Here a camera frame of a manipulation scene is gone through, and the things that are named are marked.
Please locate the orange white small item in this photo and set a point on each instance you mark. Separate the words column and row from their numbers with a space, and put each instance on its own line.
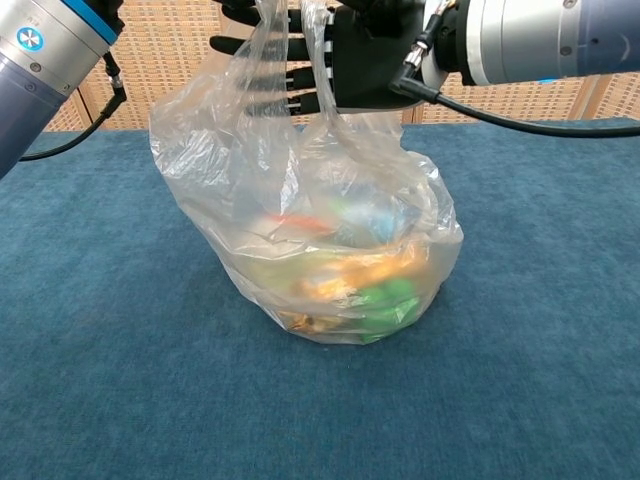
column 300, row 223

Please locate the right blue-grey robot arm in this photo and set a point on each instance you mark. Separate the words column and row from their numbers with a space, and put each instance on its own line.
column 540, row 40

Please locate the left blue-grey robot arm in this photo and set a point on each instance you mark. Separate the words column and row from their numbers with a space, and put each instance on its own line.
column 40, row 65

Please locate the gold foil snack packet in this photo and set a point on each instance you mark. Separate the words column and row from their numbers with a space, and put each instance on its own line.
column 350, row 280

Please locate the left black-silver robot hand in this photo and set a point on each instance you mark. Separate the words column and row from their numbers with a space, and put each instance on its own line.
column 111, row 12

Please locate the woven bamboo folding screen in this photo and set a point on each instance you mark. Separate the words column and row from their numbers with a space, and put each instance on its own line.
column 165, row 60

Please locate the clear plastic bag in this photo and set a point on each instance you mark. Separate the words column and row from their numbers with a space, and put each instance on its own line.
column 300, row 200

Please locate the blue table cloth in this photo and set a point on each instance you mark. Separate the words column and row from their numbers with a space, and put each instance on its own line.
column 100, row 300

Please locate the right black-silver robot hand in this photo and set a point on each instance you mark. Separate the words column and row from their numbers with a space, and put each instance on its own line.
column 370, row 60

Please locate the green toy block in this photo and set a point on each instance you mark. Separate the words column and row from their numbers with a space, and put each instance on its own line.
column 387, row 310

